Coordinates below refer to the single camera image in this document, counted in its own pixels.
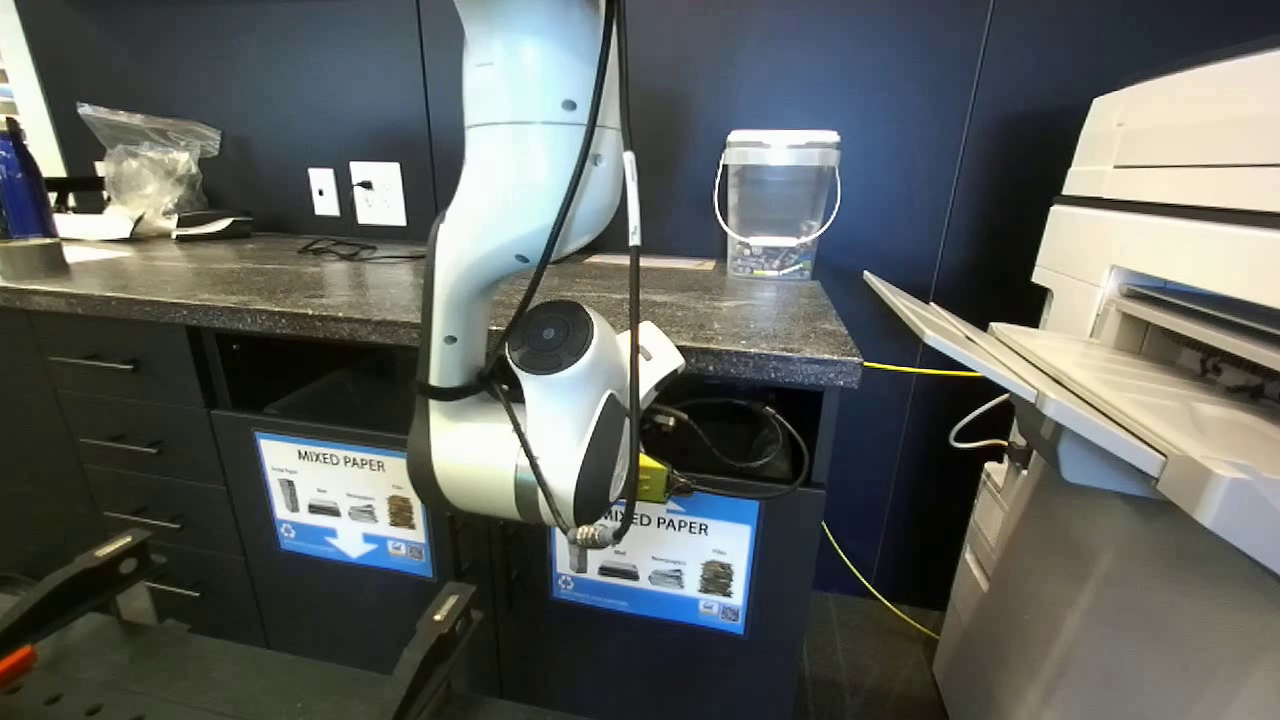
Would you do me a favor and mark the dark bin cabinet door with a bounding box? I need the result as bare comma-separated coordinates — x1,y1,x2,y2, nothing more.
478,471,827,720
211,409,495,692

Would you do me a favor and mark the clear plastic bucket white lid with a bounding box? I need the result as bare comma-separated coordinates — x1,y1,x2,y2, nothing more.
710,126,846,283

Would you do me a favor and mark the blue label with up arrow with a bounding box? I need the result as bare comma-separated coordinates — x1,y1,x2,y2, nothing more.
546,488,765,642

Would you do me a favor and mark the blue label with down arrow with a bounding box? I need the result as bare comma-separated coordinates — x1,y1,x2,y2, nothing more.
250,427,435,581

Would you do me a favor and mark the black stand bar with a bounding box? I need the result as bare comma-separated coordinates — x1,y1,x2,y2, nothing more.
0,528,156,660
375,577,483,720

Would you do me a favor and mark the grey printer side tray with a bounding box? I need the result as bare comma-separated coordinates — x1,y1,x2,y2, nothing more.
860,267,1280,577

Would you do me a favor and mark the black flat device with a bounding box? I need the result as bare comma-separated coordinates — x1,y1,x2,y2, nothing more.
171,211,256,245

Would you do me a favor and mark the crumpled clear plastic bag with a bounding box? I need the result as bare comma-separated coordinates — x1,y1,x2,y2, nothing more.
70,99,228,242

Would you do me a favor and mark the large white office printer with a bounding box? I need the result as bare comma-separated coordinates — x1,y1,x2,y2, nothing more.
930,44,1280,720

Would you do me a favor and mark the white paper stack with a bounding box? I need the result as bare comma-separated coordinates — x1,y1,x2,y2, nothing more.
53,199,181,248

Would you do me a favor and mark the blue bottle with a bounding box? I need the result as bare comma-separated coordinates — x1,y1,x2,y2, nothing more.
0,118,58,245

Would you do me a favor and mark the white cable tag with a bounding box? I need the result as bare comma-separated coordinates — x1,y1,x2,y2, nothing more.
632,318,692,411

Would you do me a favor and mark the yellow cable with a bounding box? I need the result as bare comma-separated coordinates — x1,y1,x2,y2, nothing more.
816,356,992,649

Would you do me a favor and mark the large white wall outlet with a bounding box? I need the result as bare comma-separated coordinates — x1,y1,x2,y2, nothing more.
349,155,412,232

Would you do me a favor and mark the black power cable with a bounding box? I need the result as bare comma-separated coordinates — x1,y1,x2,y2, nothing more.
291,232,435,263

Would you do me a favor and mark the beige cable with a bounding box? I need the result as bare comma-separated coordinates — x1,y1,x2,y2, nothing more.
945,391,1018,456

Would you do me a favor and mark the small white wall plate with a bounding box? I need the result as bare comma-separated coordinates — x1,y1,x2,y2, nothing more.
305,166,343,225

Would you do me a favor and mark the dark drawer with bar handle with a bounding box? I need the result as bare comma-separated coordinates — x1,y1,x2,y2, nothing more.
53,397,231,491
111,542,271,649
79,471,250,565
23,312,214,415

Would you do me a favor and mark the orange clamp handle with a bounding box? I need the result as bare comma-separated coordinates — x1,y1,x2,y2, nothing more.
0,642,39,697

